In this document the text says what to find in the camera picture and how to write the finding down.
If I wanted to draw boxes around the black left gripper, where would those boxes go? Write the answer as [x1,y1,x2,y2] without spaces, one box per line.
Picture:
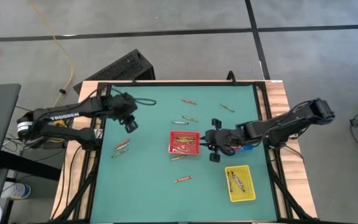
[106,92,139,134]

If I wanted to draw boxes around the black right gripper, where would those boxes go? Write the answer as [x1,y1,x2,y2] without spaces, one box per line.
[203,118,246,164]

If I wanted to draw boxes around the orange crayon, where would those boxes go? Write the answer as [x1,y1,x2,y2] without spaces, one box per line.
[173,175,193,184]

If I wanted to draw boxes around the red plastic basket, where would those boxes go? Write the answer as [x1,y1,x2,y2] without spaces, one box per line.
[168,130,201,156]

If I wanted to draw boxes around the blue plastic basket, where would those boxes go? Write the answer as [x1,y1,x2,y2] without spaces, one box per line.
[228,143,255,152]

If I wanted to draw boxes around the black slatted crate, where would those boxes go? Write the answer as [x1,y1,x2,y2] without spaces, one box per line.
[73,49,156,94]

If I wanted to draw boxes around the yellow plastic basket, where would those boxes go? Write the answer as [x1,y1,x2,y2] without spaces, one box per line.
[224,164,257,203]

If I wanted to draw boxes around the black table-edge clamp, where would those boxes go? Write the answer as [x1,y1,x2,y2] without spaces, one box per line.
[226,70,238,85]

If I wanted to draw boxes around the white blue container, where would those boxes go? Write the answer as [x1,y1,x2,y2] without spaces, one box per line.
[0,182,32,200]

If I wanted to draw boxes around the black camera cable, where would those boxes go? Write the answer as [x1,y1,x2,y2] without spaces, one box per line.
[110,88,157,106]

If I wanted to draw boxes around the black table frame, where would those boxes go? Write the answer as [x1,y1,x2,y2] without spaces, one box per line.
[50,79,318,224]

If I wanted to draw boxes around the yellow cable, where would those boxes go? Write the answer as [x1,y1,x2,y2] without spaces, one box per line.
[28,0,74,108]

